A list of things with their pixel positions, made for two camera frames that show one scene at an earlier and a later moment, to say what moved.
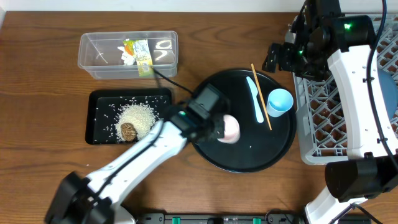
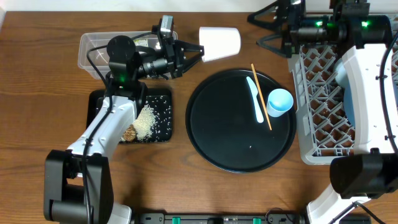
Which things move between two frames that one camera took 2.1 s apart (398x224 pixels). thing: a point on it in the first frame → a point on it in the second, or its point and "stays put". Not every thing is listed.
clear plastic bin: (99, 57) stays put
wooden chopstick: (260, 94) stays put
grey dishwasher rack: (321, 106) stays put
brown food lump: (128, 131) stays put
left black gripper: (216, 128) → (175, 57)
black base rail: (273, 218) stays put
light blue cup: (279, 101) stays put
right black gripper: (280, 58) → (289, 32)
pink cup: (232, 130) → (219, 42)
